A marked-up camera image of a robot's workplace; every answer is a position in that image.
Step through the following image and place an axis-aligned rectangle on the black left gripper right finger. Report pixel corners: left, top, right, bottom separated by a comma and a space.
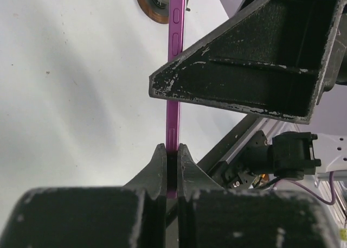
177, 144, 339, 247

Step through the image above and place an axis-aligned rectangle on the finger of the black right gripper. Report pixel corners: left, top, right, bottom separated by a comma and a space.
149, 0, 346, 124

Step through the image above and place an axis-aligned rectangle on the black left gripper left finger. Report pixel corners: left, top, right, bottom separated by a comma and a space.
9, 144, 167, 247

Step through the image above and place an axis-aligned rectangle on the pink phone black screen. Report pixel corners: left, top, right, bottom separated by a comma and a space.
165, 0, 188, 199

